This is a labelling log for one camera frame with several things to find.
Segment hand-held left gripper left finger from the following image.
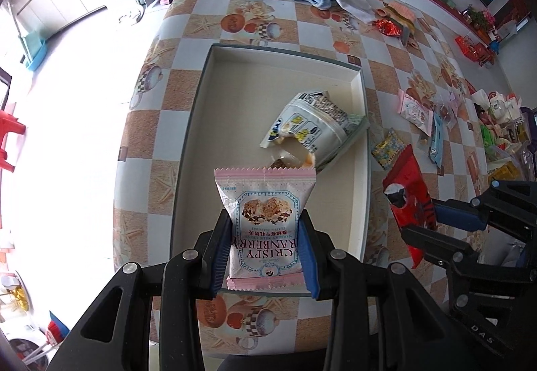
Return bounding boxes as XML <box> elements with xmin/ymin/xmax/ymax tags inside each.
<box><xmin>48</xmin><ymin>209</ymin><xmax>232</xmax><ymax>371</ymax></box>

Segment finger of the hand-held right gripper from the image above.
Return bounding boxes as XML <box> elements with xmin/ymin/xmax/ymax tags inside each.
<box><xmin>434</xmin><ymin>180</ymin><xmax>537</xmax><ymax>246</ymax></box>
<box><xmin>403</xmin><ymin>226</ymin><xmax>483</xmax><ymax>271</ymax></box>

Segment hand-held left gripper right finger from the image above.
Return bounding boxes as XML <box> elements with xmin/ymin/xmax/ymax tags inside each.
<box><xmin>299</xmin><ymin>209</ymin><xmax>487</xmax><ymax>371</ymax></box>

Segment red snack packet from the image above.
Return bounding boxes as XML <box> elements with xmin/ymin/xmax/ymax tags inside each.
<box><xmin>383</xmin><ymin>145</ymin><xmax>438</xmax><ymax>270</ymax></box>

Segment pink white snack packet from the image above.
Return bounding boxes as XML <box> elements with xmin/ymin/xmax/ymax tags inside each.
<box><xmin>396</xmin><ymin>88</ymin><xmax>434</xmax><ymax>136</ymax></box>
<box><xmin>214</xmin><ymin>166</ymin><xmax>316</xmax><ymax>292</ymax></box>

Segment light blue snack packet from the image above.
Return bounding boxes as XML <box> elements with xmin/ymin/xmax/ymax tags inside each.
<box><xmin>427</xmin><ymin>113</ymin><xmax>448</xmax><ymax>169</ymax></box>

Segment yellow floral snack packet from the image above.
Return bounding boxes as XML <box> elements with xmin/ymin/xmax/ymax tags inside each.
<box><xmin>371</xmin><ymin>128</ymin><xmax>406</xmax><ymax>169</ymax></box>

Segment beige tray with dark rim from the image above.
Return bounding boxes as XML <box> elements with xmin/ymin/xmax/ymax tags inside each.
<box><xmin>169</xmin><ymin>43</ymin><xmax>371</xmax><ymax>297</ymax></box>

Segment large white snack bag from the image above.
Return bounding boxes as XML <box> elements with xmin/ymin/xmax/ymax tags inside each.
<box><xmin>260</xmin><ymin>91</ymin><xmax>371</xmax><ymax>172</ymax></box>

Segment yellow box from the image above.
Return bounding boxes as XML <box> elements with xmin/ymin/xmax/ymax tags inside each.
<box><xmin>487</xmin><ymin>156</ymin><xmax>526</xmax><ymax>181</ymax></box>

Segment pile of assorted packets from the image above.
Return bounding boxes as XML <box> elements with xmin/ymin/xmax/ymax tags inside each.
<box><xmin>470</xmin><ymin>88</ymin><xmax>537</xmax><ymax>187</ymax></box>

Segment purple snack packet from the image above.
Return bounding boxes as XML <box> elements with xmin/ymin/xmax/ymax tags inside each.
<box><xmin>448</xmin><ymin>93</ymin><xmax>464</xmax><ymax>120</ymax></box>

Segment white gift bag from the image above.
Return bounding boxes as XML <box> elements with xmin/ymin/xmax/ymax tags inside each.
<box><xmin>486</xmin><ymin>90</ymin><xmax>522</xmax><ymax>121</ymax></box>

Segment potted flowers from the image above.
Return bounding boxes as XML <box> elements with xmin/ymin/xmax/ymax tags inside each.
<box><xmin>462</xmin><ymin>5</ymin><xmax>496</xmax><ymax>31</ymax></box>

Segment red foil packet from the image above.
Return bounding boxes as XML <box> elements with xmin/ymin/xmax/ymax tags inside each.
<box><xmin>374</xmin><ymin>18</ymin><xmax>402</xmax><ymax>37</ymax></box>

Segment gold ornament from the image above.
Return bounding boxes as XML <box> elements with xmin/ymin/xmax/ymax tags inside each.
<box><xmin>6</xmin><ymin>285</ymin><xmax>31</xmax><ymax>312</ymax></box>

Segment orange striped items on table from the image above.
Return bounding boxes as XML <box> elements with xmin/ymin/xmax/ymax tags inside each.
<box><xmin>377</xmin><ymin>2</ymin><xmax>421</xmax><ymax>49</ymax></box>

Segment red plastic stool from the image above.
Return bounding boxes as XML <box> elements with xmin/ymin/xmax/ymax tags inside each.
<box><xmin>0</xmin><ymin>108</ymin><xmax>27</xmax><ymax>171</ymax></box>

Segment blue dustpan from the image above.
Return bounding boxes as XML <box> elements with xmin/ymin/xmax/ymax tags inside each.
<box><xmin>17</xmin><ymin>31</ymin><xmax>48</xmax><ymax>71</ymax></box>

